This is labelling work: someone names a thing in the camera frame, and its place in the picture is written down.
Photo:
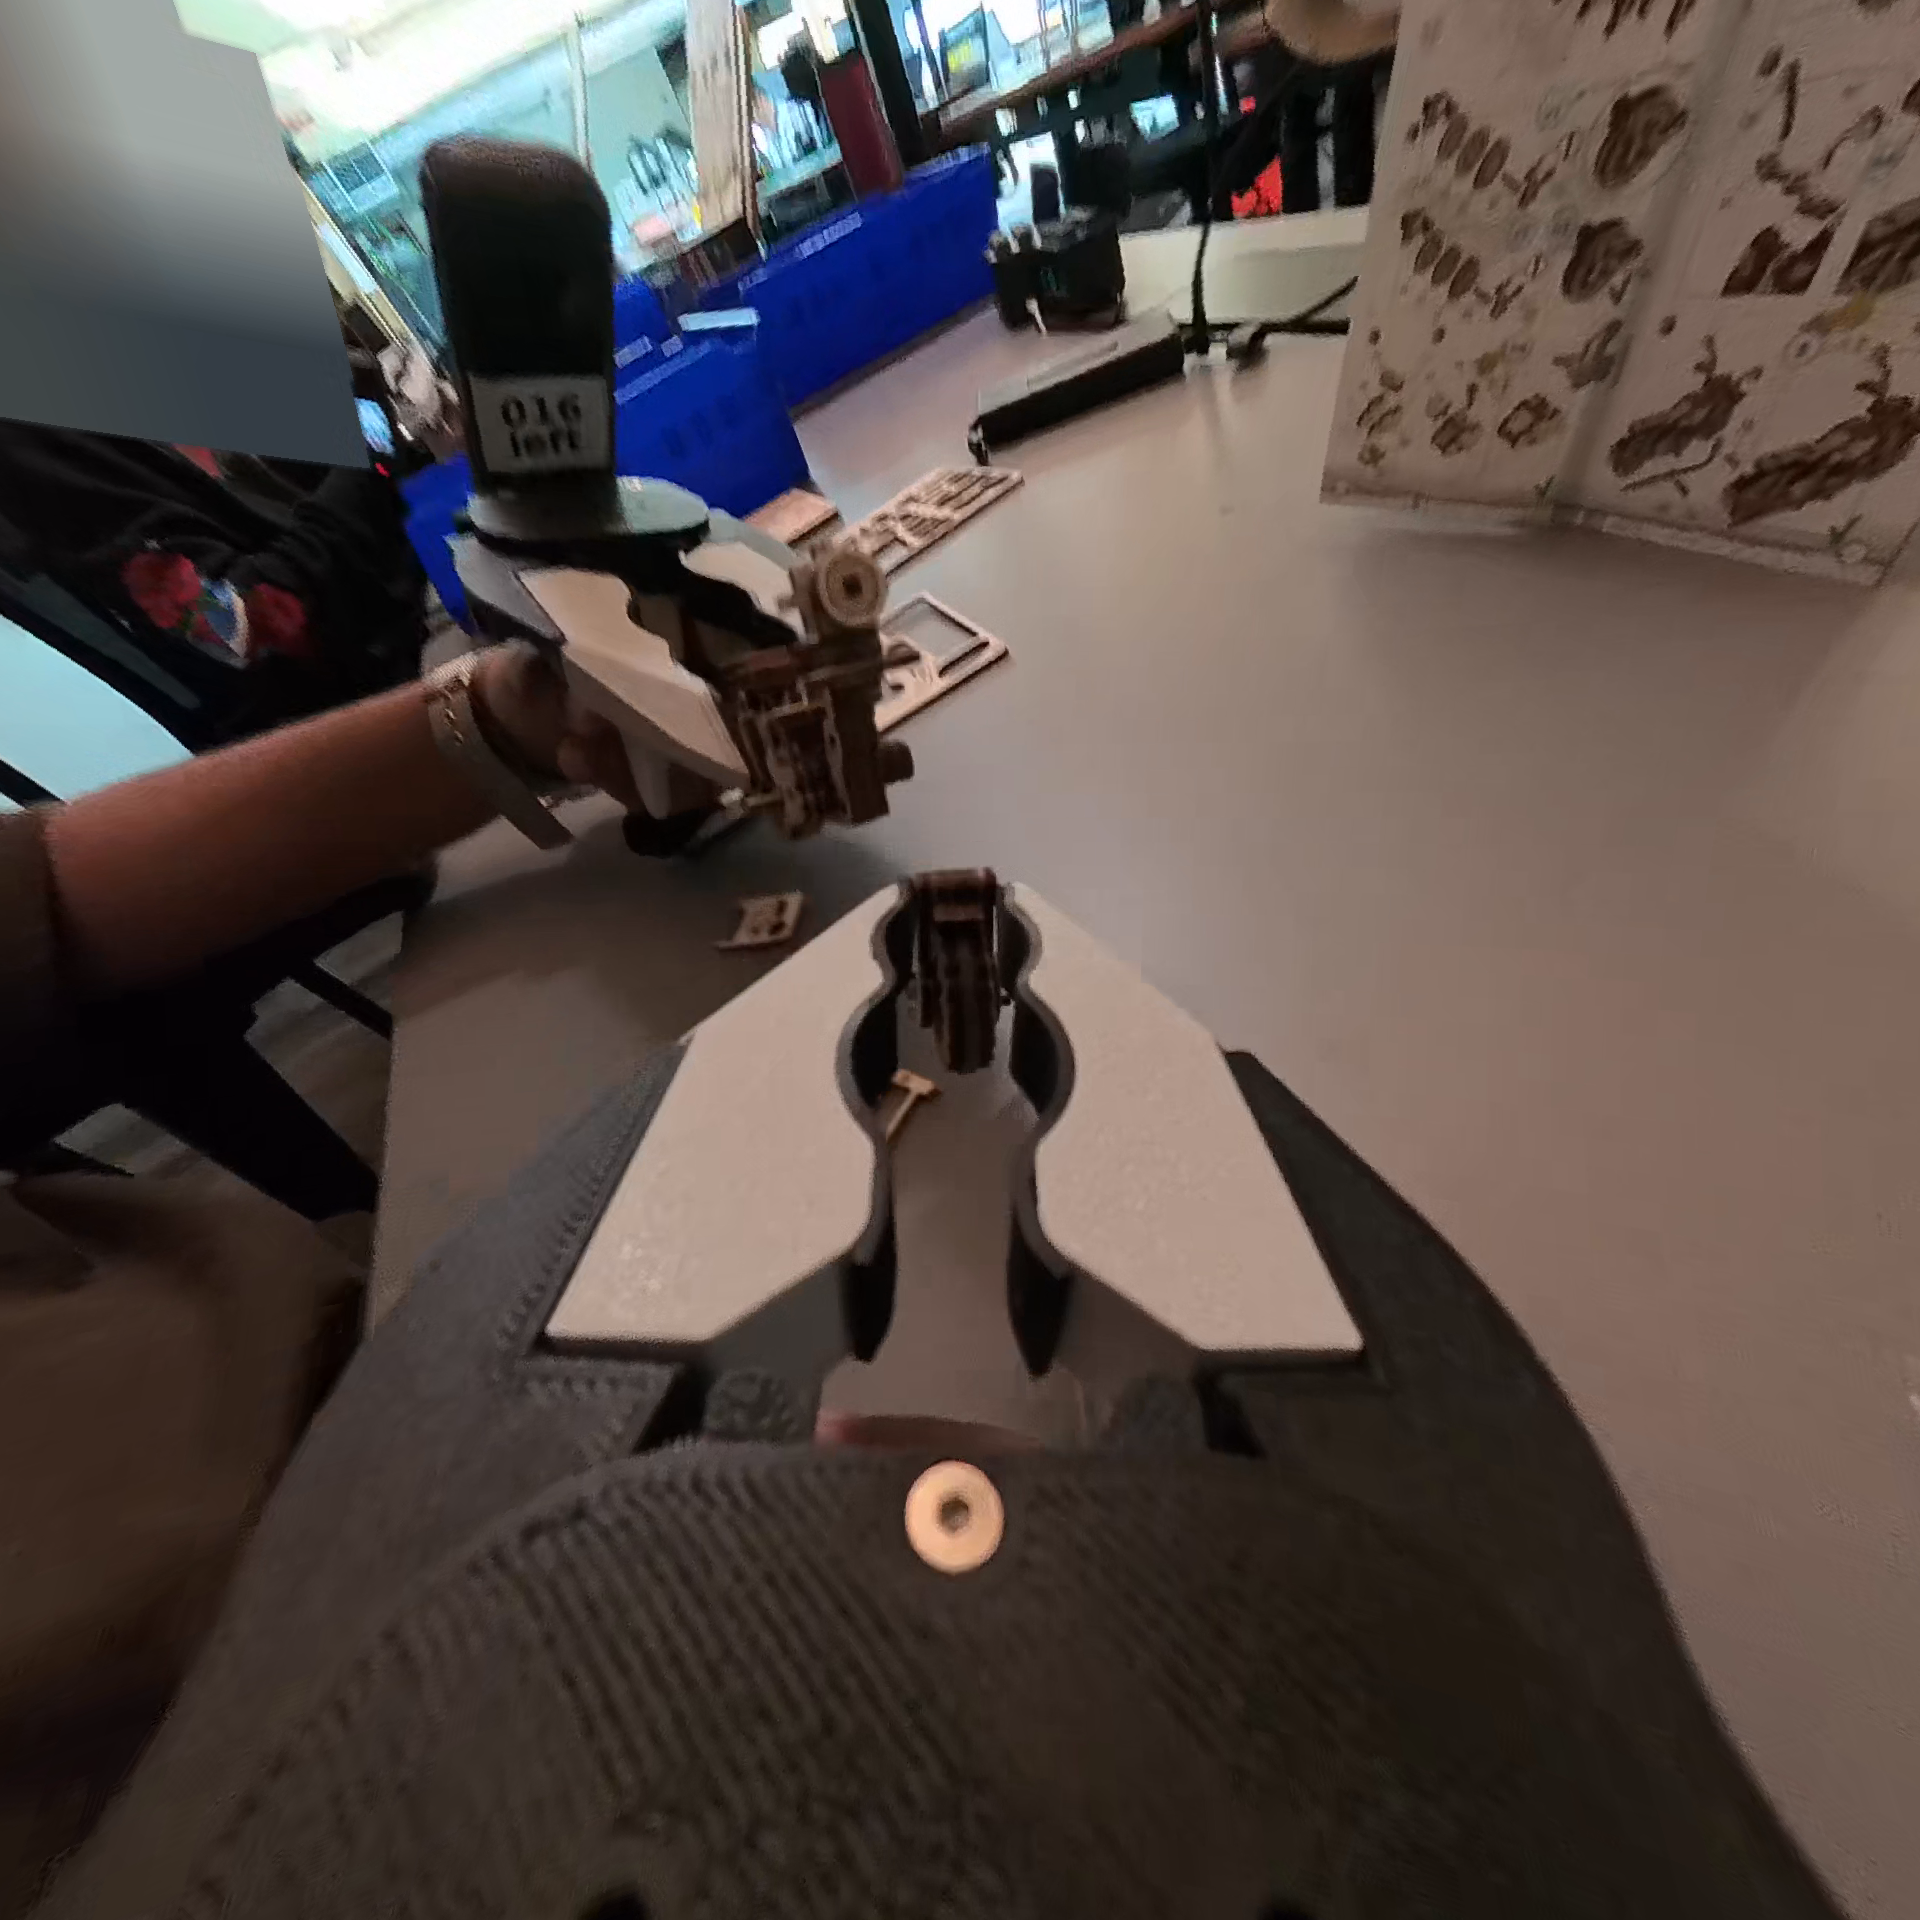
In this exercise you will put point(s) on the black chair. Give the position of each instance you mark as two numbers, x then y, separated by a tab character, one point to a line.
342	1002

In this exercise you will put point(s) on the illustrated instruction booklet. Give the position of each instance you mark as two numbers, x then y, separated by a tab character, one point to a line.
1649	270

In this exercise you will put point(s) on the black flat box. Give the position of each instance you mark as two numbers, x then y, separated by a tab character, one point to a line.
1078	383

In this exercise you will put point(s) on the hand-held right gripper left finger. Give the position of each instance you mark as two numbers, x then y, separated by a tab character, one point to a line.
718	1186

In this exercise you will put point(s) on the blue storage bin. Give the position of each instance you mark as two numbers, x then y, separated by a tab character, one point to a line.
705	406
887	270

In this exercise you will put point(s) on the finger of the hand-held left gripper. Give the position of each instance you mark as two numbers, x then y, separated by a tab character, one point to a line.
631	660
749	552

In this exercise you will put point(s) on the dark wooden board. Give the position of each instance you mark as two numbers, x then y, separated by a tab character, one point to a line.
796	516

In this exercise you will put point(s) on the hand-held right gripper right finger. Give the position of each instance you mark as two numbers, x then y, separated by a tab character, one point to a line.
1185	1186

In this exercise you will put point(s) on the black desk organizer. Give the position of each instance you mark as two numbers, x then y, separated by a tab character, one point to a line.
1059	270

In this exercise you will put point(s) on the person's left hand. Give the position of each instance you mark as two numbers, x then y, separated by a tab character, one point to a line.
557	719

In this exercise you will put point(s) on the wooden model wheel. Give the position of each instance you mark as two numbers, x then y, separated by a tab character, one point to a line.
950	961

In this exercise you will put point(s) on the grey desk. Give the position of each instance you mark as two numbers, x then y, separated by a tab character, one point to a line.
1426	899

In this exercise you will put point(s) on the small flat wooden part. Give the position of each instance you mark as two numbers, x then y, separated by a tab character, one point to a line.
910	1107

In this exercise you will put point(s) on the person's brown clothing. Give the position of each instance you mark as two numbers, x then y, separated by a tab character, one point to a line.
151	1500

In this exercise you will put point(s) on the wooden punch-out sheet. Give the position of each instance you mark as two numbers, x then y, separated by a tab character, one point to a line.
945	510
945	683

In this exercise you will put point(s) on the small wooden block assembly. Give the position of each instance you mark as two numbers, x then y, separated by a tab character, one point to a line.
763	921

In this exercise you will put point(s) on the wooden motorcycle model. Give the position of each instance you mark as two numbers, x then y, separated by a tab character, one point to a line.
818	705

